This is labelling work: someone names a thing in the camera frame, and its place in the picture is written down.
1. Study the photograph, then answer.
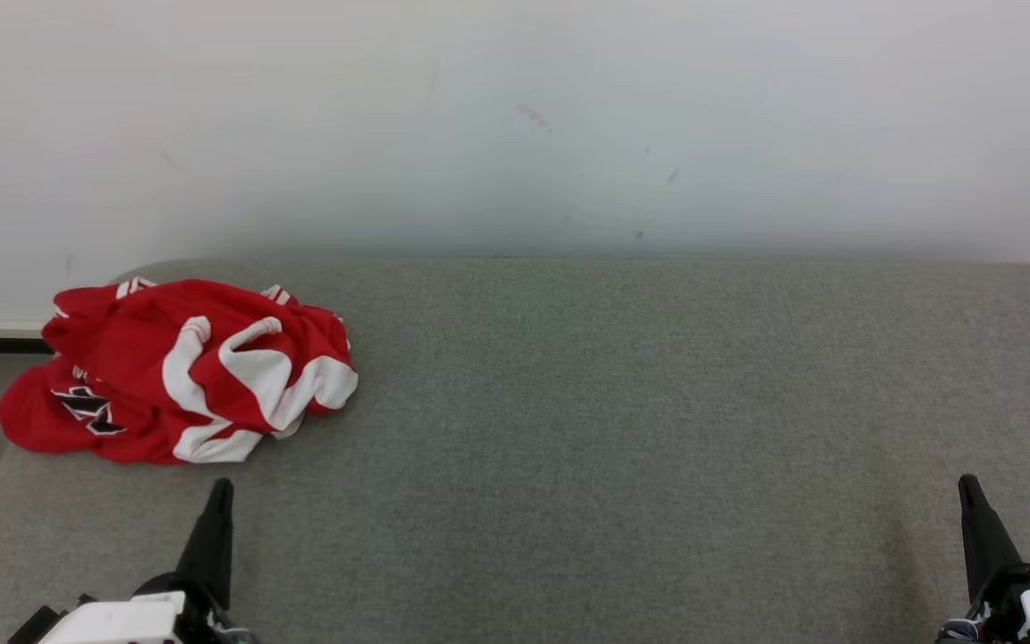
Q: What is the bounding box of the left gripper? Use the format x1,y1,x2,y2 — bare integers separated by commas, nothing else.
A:
10,478,257,644

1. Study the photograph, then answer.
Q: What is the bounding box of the red basketball jersey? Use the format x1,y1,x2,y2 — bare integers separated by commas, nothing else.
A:
0,277,359,464

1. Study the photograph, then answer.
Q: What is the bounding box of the grey fabric sofa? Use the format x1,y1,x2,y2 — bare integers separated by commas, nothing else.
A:
0,258,1030,644

